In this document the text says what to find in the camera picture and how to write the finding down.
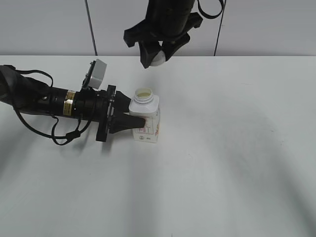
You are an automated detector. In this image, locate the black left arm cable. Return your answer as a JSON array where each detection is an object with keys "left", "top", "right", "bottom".
[{"left": 9, "top": 69, "right": 91, "bottom": 146}]

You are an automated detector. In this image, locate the white square plastic bottle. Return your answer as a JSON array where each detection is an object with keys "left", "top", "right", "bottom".
[{"left": 129, "top": 88, "right": 160, "bottom": 143}]

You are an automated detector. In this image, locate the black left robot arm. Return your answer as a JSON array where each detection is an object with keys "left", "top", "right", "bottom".
[{"left": 0, "top": 65, "right": 146, "bottom": 146}]

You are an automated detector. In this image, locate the white ribbed bottle cap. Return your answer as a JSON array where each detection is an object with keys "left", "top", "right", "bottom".
[{"left": 150, "top": 50, "right": 166, "bottom": 67}]

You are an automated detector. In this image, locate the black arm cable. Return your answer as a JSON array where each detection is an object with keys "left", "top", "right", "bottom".
[
  {"left": 9, "top": 69, "right": 91, "bottom": 146},
  {"left": 196, "top": 0, "right": 224, "bottom": 19}
]

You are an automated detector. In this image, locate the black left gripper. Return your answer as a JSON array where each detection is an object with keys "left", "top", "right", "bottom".
[{"left": 74, "top": 85, "right": 146, "bottom": 142}]

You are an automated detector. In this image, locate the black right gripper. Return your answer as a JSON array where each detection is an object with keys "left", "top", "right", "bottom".
[{"left": 123, "top": 0, "right": 202, "bottom": 69}]

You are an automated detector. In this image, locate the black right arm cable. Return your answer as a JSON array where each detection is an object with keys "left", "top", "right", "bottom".
[{"left": 196, "top": 0, "right": 224, "bottom": 19}]

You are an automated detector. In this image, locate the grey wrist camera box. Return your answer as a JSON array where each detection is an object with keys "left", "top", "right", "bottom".
[{"left": 81, "top": 59, "right": 107, "bottom": 89}]

